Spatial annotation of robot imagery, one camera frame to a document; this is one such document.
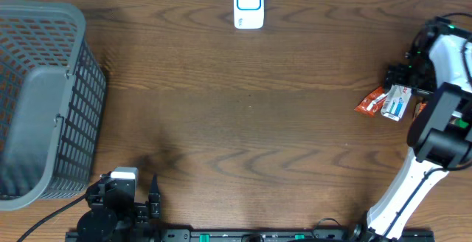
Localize white barcode scanner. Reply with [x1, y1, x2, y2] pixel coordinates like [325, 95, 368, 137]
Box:
[233, 0, 265, 30]

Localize white Panadol box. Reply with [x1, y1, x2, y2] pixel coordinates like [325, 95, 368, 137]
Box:
[381, 85, 412, 122]

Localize grey plastic mesh basket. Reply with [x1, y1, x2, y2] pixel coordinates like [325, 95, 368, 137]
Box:
[1, 1, 106, 211]

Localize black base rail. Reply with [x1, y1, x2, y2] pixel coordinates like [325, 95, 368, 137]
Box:
[66, 228, 436, 242]

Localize small orange snack box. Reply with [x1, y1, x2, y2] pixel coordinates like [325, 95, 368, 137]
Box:
[413, 102, 427, 119]

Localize green lid white jar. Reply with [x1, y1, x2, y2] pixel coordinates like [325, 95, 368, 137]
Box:
[453, 118, 469, 128]

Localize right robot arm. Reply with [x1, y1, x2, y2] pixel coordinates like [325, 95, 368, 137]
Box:
[351, 13, 471, 241]

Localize orange Top chocolate bar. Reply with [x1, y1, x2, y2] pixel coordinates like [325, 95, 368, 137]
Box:
[355, 86, 387, 117]

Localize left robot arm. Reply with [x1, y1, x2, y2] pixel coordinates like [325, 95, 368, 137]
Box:
[77, 173, 162, 241]

